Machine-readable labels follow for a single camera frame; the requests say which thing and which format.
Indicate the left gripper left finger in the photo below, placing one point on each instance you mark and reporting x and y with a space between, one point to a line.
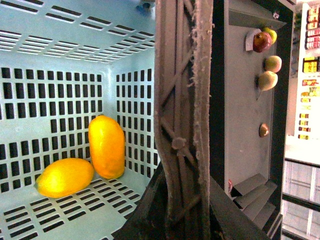
148 220

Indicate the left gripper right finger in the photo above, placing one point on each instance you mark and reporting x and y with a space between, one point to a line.
227 222

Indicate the yellow mango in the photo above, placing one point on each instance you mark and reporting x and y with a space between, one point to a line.
107 147

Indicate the yellow lemon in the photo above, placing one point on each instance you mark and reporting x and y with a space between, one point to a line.
64 177

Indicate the light blue plastic basket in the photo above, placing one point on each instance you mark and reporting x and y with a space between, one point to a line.
63 63

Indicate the brown basket handle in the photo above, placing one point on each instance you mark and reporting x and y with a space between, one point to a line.
183 48

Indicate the dark wooden display stand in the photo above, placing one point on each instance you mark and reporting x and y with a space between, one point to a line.
247 167

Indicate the brown chestnut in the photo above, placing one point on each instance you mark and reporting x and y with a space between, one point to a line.
263 130

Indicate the goods shelf with packages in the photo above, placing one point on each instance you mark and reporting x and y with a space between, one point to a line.
307 42

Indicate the green red pear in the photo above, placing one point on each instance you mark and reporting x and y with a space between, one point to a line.
273 63
267 80

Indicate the red pomegranate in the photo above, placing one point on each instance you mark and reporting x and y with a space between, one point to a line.
262 41

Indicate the green apple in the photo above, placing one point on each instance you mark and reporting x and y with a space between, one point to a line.
272 34

